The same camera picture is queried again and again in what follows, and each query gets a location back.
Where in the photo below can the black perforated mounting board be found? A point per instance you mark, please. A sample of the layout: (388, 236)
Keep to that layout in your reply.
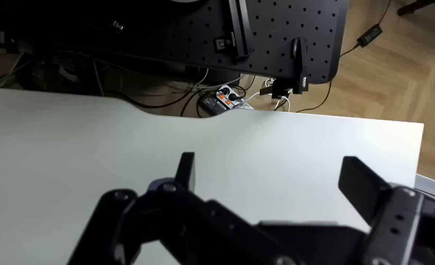
(285, 30)

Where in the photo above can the small black plug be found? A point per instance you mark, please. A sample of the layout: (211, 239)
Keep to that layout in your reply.
(279, 90)

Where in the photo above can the black clamp bracket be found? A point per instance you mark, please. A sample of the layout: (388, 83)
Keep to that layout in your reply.
(298, 64)

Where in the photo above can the black power adapter brick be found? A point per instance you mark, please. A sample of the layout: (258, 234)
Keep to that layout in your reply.
(369, 36)

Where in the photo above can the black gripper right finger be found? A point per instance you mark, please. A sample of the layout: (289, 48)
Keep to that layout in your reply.
(362, 189)

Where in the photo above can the white power strip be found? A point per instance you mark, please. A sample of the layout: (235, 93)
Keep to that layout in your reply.
(229, 96)

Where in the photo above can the black chair base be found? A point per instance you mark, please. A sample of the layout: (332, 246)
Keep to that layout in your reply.
(421, 5)

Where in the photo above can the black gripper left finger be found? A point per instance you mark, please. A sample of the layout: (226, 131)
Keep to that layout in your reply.
(188, 215)

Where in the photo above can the black metal rail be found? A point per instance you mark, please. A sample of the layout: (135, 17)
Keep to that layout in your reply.
(238, 30)

